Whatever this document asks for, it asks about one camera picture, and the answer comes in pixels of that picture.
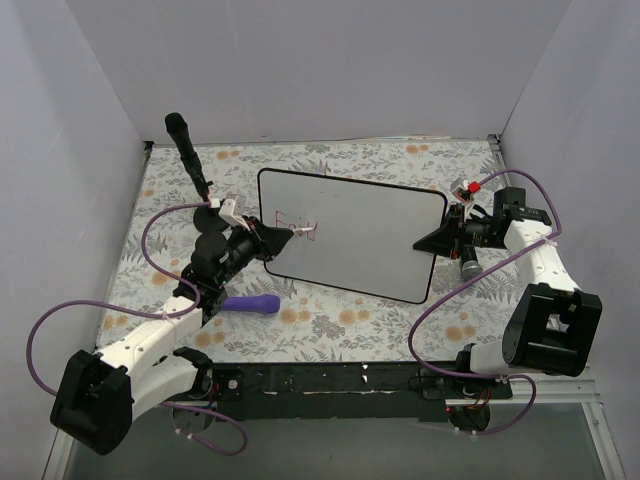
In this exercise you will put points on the purple foam microphone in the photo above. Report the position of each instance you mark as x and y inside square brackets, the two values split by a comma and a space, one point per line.
[265, 304]

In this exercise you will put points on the black silver microphone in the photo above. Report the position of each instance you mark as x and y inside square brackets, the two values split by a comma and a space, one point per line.
[469, 264]

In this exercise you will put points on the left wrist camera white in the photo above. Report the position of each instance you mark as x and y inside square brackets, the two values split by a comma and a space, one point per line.
[230, 209]

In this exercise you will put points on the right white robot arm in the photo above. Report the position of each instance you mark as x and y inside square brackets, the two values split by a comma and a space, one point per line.
[553, 326]

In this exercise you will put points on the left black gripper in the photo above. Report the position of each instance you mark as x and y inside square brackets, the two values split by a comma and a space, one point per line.
[258, 239]

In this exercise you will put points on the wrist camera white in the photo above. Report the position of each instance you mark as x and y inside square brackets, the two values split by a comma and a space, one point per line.
[464, 190]
[230, 209]

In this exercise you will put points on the black round microphone stand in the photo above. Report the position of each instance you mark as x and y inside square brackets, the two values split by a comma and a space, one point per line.
[207, 220]

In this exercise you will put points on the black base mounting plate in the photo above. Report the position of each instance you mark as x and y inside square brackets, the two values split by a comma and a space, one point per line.
[342, 390]

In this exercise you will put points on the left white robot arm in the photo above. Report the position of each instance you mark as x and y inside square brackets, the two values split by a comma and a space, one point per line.
[102, 393]

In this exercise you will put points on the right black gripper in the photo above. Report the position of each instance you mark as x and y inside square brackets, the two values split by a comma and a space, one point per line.
[455, 228]

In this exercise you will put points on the black microphone on stand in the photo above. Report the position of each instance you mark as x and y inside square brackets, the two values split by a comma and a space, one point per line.
[177, 129]

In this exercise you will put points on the white whiteboard black frame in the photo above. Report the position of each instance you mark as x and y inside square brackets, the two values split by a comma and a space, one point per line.
[364, 237]

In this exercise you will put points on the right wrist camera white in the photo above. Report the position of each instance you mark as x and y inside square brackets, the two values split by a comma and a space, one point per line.
[464, 190]

